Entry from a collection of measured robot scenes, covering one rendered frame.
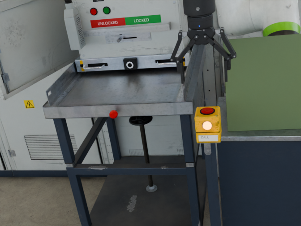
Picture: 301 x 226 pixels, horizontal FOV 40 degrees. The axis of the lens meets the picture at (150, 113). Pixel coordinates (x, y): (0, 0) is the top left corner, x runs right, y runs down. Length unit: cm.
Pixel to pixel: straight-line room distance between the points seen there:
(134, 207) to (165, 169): 45
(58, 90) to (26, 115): 87
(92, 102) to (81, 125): 87
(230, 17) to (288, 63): 30
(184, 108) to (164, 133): 88
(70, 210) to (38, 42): 101
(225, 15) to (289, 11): 23
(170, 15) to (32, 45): 68
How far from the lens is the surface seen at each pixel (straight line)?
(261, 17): 158
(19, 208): 269
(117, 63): 193
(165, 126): 243
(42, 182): 285
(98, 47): 194
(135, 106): 162
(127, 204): 219
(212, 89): 229
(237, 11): 160
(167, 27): 179
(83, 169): 188
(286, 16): 154
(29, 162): 286
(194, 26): 124
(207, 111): 136
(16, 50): 201
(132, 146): 254
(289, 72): 147
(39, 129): 268
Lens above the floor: 153
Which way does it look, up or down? 26 degrees down
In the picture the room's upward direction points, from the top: 8 degrees counter-clockwise
